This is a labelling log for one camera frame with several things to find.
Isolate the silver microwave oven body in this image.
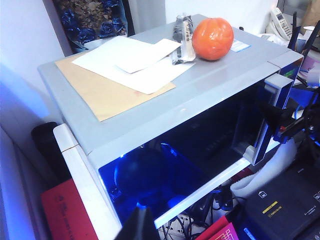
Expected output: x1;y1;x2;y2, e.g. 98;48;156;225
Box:
37;13;305;176

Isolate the white desk telephone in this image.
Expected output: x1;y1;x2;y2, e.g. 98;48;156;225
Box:
264;7;294;41

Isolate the pink container black lid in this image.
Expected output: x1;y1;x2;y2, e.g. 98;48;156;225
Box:
299;53;320;76

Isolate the brown paper envelope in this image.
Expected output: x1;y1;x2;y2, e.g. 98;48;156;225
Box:
54;53;177;123

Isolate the white foam sheet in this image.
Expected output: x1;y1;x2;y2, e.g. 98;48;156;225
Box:
229;139;297;198

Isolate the black box of blue roses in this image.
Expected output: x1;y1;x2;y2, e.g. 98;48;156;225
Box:
42;0;136;57

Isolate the large white paper sheet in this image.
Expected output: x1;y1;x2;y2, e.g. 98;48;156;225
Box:
72;35;196;95

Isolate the orange fruit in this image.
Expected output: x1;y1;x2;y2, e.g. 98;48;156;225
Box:
191;16;235;61

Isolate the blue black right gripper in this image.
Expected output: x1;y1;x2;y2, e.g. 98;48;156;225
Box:
257;99;320;173

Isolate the brown paper bag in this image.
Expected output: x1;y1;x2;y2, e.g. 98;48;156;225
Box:
301;0;320;28

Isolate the black paper shredder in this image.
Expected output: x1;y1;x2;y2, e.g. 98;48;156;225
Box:
243;159;320;240

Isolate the white table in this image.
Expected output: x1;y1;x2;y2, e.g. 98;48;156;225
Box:
52;123;276;240

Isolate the white power strip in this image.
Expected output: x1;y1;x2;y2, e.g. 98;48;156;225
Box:
161;216;197;240

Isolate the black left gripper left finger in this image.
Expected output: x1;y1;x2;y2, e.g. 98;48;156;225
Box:
115;207;142;240

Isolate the crumpled silver black wrapper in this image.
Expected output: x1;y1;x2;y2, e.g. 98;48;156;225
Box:
171;14;198;66

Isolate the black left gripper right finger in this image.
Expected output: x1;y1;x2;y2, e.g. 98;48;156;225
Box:
139;208;161;240

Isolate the black bin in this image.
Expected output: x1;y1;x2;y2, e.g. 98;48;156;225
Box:
31;121;74;187

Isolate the red cardboard box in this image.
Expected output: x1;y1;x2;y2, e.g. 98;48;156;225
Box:
41;179;99;240

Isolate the small white envelope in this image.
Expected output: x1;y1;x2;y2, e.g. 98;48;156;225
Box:
114;38;183;75

